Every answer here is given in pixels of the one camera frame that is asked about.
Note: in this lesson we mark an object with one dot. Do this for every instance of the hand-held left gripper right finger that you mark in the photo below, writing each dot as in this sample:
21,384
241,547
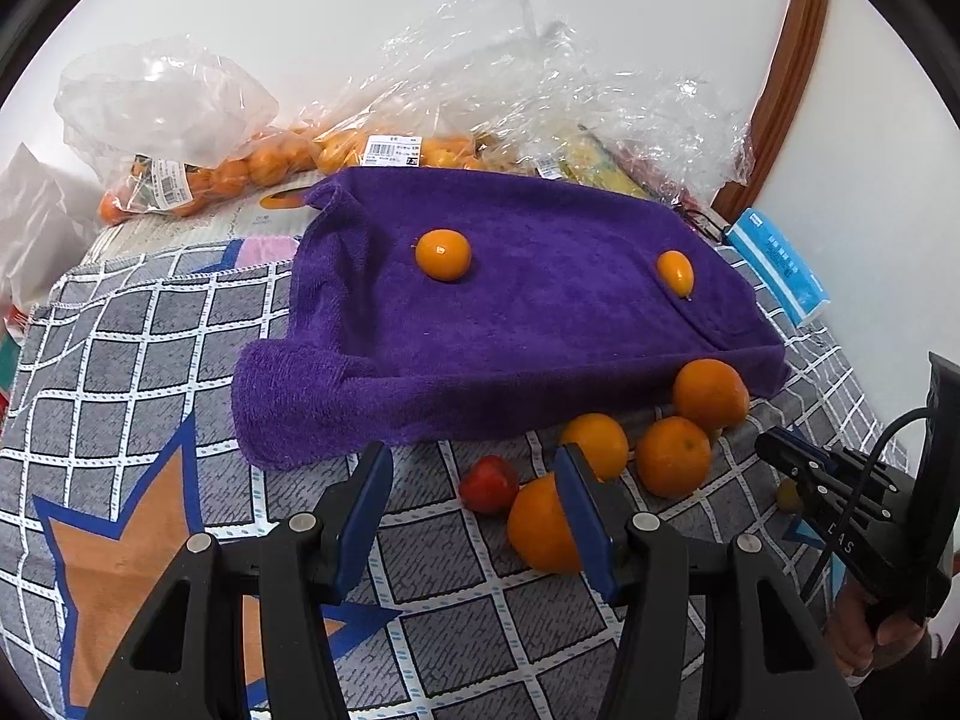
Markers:
581,521

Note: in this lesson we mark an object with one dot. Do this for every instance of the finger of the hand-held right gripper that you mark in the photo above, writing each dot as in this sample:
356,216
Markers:
787,450
836,495

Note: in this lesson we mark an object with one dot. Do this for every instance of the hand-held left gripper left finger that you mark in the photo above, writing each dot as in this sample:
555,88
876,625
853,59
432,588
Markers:
364,525

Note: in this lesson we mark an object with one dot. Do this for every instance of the large orange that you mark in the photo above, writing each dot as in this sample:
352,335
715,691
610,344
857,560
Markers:
541,529
710,394
673,457
600,444

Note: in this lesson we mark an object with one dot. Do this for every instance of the small yellow-green fruit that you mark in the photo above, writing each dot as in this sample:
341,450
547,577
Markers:
787,496

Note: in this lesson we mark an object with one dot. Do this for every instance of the small red fruit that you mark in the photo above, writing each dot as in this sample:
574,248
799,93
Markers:
487,485

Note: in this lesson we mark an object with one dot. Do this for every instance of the purple towel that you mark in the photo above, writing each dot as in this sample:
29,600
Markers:
525,330

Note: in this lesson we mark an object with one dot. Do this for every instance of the person's right hand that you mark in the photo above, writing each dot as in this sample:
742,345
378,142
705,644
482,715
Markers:
862,641

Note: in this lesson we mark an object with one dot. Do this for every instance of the blue tissue pack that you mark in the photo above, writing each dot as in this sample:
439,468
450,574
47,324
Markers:
780,262

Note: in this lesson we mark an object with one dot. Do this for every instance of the oval orange kumquat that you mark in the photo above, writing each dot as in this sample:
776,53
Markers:
675,274

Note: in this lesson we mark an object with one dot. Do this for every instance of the grey checkered star blanket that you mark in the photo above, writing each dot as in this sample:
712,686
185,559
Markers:
135,405

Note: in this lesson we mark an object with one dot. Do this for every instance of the small round mandarin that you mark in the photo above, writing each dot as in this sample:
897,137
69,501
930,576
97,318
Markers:
444,255

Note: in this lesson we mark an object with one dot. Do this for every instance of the yellow printed package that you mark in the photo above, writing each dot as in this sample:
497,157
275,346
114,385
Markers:
596,161

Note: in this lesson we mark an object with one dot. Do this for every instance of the labelled bag of oranges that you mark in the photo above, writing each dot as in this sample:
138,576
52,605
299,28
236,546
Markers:
420,151

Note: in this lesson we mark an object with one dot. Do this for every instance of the crumpled clear plastic wrap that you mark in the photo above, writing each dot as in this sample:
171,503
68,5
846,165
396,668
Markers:
570,90

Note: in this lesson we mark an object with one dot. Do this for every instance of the clear bag of mandarins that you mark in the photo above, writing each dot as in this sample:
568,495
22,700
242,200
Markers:
187,127

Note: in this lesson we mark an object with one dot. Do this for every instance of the white plastic bag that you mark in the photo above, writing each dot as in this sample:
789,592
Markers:
34,225

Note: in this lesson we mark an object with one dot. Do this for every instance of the brown wooden door frame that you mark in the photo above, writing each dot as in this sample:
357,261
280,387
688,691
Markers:
787,82

